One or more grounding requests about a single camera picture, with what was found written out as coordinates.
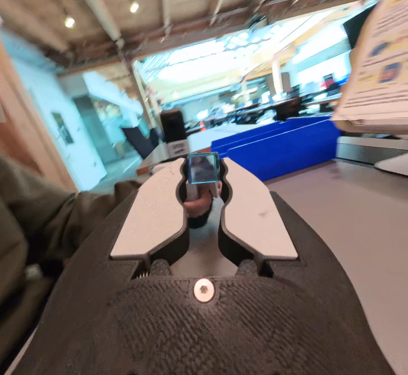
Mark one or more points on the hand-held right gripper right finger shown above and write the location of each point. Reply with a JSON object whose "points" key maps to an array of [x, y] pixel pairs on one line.
{"points": [[258, 222]]}

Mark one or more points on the clear glass cube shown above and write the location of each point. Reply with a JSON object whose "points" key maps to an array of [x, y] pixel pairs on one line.
{"points": [[204, 167]]}

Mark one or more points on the black monitor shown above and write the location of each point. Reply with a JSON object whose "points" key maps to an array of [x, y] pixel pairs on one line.
{"points": [[355, 29]]}

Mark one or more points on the dark wall picture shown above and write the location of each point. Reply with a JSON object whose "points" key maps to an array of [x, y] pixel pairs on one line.
{"points": [[63, 128]]}

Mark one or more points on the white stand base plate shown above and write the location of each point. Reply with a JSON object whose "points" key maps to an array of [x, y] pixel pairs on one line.
{"points": [[395, 164]]}

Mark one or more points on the wooden post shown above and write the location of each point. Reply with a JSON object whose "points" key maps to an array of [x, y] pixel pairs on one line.
{"points": [[25, 126]]}

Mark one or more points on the ceiling mounted projector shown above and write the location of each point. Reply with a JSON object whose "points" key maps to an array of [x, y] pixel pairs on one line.
{"points": [[258, 21]]}

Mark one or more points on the person's olive hoodie torso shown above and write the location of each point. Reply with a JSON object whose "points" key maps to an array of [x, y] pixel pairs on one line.
{"points": [[25, 222]]}

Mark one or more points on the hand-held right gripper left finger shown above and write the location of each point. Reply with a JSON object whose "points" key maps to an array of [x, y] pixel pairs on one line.
{"points": [[149, 218]]}

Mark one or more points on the instruction board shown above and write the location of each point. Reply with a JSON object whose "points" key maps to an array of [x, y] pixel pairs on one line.
{"points": [[379, 62]]}

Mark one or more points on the black office chair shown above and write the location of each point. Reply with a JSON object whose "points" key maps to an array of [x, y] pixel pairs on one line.
{"points": [[140, 142]]}

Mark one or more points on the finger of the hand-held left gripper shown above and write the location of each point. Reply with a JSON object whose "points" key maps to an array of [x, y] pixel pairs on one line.
{"points": [[162, 167]]}

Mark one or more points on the blue plastic bin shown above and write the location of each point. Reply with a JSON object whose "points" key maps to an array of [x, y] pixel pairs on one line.
{"points": [[287, 148]]}

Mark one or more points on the ceiling spot lamp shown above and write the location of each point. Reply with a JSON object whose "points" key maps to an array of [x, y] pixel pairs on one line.
{"points": [[134, 6], [69, 21]]}

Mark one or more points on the long dark desk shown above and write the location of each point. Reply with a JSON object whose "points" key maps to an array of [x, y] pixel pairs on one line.
{"points": [[287, 104]]}

